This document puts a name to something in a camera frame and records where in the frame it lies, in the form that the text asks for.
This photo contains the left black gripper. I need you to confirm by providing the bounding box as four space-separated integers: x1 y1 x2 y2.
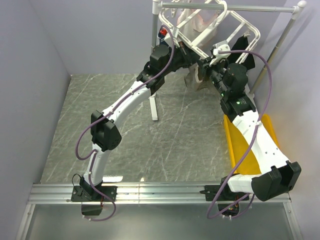
162 41 205 77

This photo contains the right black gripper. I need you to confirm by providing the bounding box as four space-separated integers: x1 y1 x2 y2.
197 56 228 98

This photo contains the grey underwear beige waistband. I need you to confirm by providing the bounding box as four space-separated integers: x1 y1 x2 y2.
184 63 214 92

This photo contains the white clip hanger frame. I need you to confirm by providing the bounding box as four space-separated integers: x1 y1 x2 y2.
152 0 261 64

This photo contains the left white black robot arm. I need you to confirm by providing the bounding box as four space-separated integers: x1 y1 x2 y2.
75 44 200 201

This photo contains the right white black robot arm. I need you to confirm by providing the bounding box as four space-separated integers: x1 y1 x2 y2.
199 60 302 202

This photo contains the black underwear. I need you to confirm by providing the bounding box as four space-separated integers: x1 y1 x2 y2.
228 34 256 75

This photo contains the navy blue underwear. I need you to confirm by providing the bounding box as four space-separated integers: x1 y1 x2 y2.
158 33 168 46

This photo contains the white pink underwear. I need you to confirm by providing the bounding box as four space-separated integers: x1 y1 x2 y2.
180 10 220 50

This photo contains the yellow plastic tray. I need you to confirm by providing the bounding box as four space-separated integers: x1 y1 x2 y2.
223 114 279 175

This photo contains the grey white drying rack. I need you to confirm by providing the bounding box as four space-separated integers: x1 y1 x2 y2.
138 0 307 121

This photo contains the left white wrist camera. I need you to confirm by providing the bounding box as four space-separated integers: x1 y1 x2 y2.
158 26 183 48

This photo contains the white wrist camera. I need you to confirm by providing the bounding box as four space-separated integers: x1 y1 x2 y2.
158 26 183 48
209 40 231 67

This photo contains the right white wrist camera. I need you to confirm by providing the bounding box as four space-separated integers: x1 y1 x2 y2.
209 40 231 67

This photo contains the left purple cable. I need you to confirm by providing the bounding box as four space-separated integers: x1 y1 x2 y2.
75 24 175 222

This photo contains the aluminium mounting rail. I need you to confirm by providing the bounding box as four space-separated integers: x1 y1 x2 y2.
16 182 303 240

